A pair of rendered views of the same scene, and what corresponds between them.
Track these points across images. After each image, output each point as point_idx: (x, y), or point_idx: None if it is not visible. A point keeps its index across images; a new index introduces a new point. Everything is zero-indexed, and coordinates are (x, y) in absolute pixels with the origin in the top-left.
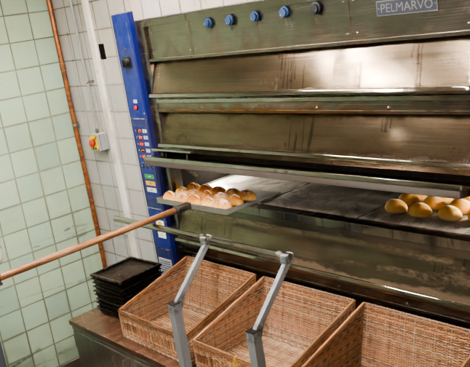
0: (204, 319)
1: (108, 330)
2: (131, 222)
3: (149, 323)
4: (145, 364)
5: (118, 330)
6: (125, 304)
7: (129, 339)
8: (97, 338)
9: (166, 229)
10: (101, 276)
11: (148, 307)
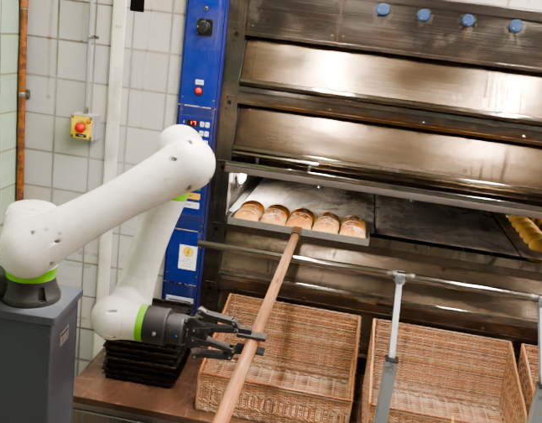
0: (354, 375)
1: (156, 402)
2: (242, 250)
3: (275, 388)
4: None
5: (171, 400)
6: (204, 363)
7: (208, 412)
8: (137, 415)
9: (323, 262)
10: None
11: (210, 365)
